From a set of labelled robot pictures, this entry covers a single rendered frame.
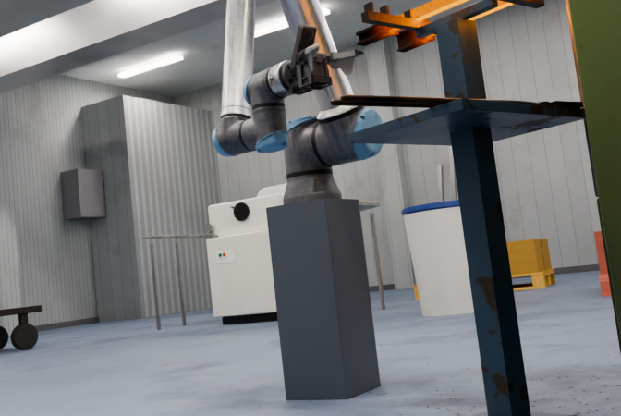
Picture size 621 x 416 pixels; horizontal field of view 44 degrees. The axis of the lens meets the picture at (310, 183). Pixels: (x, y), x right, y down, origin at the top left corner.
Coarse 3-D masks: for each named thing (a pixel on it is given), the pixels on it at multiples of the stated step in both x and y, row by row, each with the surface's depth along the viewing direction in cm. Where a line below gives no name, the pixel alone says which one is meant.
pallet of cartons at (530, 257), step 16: (528, 240) 717; (544, 240) 772; (512, 256) 722; (528, 256) 716; (544, 256) 757; (512, 272) 721; (528, 272) 715; (544, 272) 727; (416, 288) 756; (528, 288) 713
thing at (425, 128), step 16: (432, 112) 140; (448, 112) 138; (464, 112) 138; (480, 112) 140; (496, 112) 142; (512, 112) 144; (528, 112) 147; (544, 112) 151; (560, 112) 154; (576, 112) 158; (368, 128) 154; (384, 128) 150; (400, 128) 148; (416, 128) 150; (432, 128) 152; (448, 128) 154; (464, 128) 156; (496, 128) 161; (512, 128) 163; (528, 128) 166; (416, 144) 170; (432, 144) 173; (448, 144) 176
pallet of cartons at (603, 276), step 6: (594, 234) 531; (600, 234) 530; (600, 240) 529; (600, 246) 529; (600, 252) 529; (600, 258) 529; (600, 264) 528; (600, 270) 528; (606, 270) 527; (600, 276) 525; (606, 276) 523; (600, 282) 525; (606, 282) 523; (606, 288) 523; (606, 294) 522
